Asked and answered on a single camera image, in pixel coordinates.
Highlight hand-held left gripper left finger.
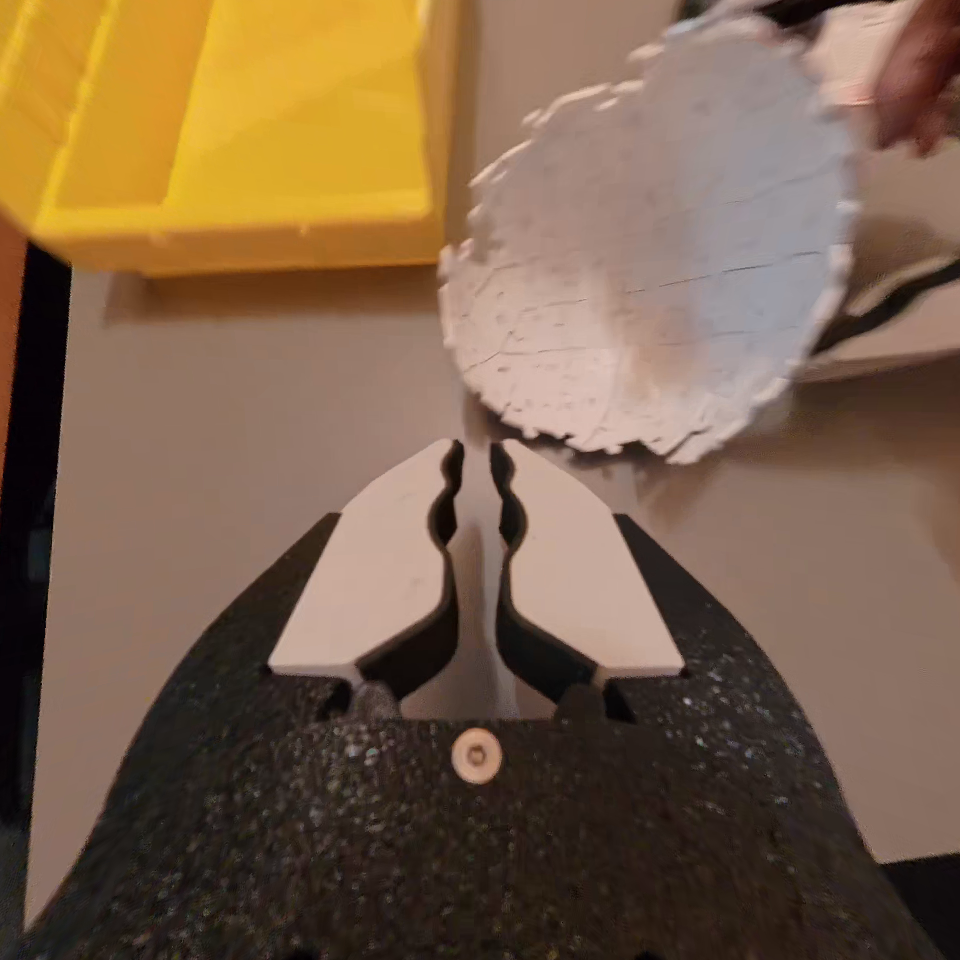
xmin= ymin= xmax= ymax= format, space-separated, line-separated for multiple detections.
xmin=266 ymin=438 xmax=466 ymax=702

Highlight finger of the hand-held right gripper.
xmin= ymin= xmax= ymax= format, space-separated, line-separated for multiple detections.
xmin=795 ymin=300 xmax=960 ymax=385
xmin=813 ymin=225 xmax=960 ymax=354

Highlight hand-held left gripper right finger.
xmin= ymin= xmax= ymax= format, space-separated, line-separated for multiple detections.
xmin=489 ymin=438 xmax=687 ymax=706

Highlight white puzzle ball half shell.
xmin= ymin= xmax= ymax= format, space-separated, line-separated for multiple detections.
xmin=436 ymin=15 xmax=864 ymax=466

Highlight person's right hand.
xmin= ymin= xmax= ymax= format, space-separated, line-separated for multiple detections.
xmin=870 ymin=0 xmax=960 ymax=159

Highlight black table edge strip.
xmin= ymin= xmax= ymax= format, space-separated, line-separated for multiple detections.
xmin=0 ymin=243 xmax=75 ymax=931

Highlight stacked yellow plastic bins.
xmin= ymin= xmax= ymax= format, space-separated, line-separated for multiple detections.
xmin=0 ymin=0 xmax=462 ymax=279

